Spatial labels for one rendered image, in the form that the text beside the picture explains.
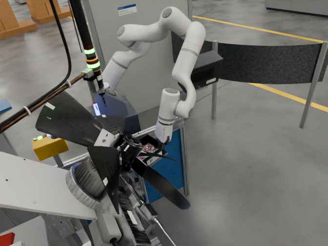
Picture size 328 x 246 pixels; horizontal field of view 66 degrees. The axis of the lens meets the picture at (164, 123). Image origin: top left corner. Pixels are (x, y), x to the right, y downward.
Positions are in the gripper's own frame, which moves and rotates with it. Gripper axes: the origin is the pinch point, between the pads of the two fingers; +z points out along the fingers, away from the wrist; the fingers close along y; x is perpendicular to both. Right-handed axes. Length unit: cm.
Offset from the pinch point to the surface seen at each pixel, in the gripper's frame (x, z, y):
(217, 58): 48, -38, -29
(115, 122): -21.5, -10.2, -11.5
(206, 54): 44, -38, -35
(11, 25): -68, 105, -744
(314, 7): 524, -71, -297
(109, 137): -30.9, -15.5, 7.8
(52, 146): -49, 11, -29
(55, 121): -51, -25, 6
